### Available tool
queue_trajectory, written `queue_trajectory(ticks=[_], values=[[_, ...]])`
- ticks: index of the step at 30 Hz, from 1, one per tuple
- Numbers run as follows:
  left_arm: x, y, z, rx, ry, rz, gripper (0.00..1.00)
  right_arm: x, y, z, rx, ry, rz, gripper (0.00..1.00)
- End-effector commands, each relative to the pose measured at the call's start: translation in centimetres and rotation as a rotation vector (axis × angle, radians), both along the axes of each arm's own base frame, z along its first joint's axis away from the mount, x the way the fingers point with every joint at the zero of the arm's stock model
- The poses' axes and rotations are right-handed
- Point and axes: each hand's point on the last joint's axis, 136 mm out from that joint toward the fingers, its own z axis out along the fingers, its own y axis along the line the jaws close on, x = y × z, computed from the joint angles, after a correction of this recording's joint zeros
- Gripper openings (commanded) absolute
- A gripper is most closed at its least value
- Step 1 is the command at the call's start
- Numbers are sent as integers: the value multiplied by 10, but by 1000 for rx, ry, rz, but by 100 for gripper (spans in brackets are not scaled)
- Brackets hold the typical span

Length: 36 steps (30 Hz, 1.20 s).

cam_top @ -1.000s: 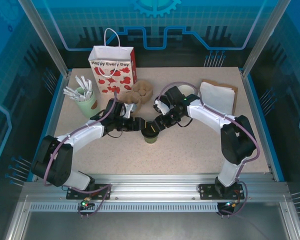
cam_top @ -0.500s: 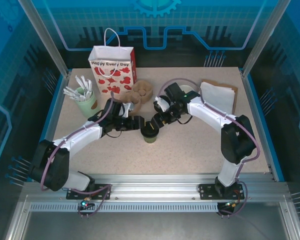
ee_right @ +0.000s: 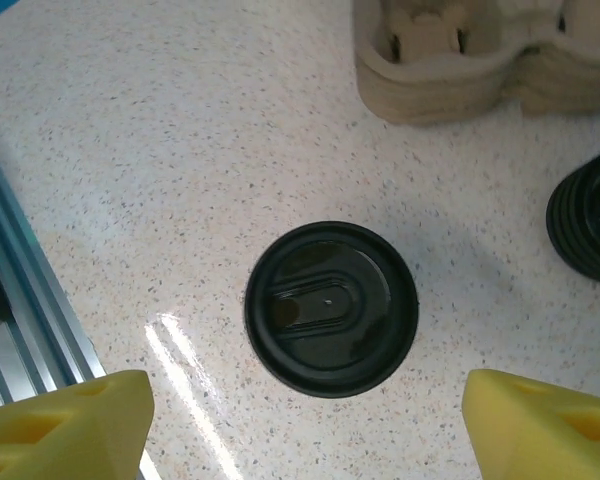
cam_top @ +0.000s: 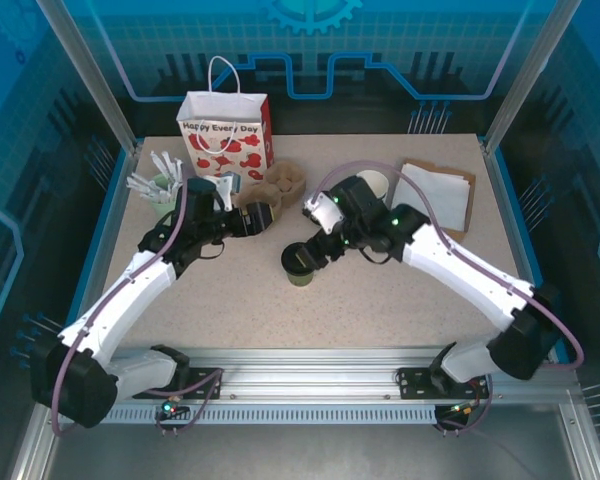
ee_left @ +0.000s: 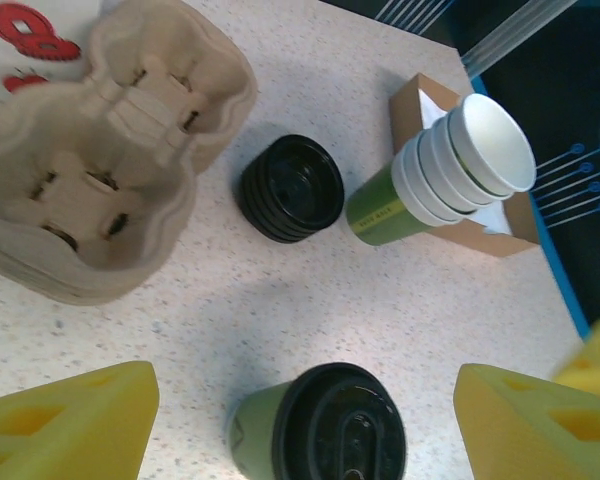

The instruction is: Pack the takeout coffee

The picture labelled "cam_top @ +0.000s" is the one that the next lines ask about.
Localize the white napkins on brown paper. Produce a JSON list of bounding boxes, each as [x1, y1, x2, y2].
[[403, 158, 477, 236]]

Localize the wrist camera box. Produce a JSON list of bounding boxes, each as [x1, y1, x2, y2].
[[302, 192, 345, 235], [213, 172, 244, 211]]

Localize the white red printed paper bag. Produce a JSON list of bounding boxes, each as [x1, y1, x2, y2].
[[177, 55, 276, 190]]

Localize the blue table edge strip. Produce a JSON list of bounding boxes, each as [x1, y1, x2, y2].
[[489, 149, 572, 365], [53, 148, 134, 365]]

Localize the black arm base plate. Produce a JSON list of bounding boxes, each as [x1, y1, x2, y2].
[[172, 366, 225, 401], [397, 367, 491, 400]]

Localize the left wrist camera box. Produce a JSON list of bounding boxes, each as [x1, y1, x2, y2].
[[213, 172, 244, 211]]

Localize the slotted grey cable duct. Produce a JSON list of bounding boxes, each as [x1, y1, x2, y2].
[[99, 405, 439, 426]]

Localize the black plastic cup lid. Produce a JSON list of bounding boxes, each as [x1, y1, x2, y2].
[[281, 242, 315, 275]]

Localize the pale green mug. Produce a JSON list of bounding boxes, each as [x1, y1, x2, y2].
[[149, 172, 187, 219]]

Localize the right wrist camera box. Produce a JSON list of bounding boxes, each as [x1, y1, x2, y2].
[[302, 192, 345, 235]]

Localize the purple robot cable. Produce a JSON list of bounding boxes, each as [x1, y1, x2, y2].
[[309, 158, 585, 437], [49, 174, 225, 437]]

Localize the brown pulp cup carrier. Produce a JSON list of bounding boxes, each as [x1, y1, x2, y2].
[[233, 159, 309, 237]]

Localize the aluminium frame rail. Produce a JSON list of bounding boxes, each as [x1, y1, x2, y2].
[[39, 347, 581, 407]]

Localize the aluminium frame post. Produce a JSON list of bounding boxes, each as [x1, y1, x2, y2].
[[35, 0, 144, 154], [481, 0, 584, 154]]

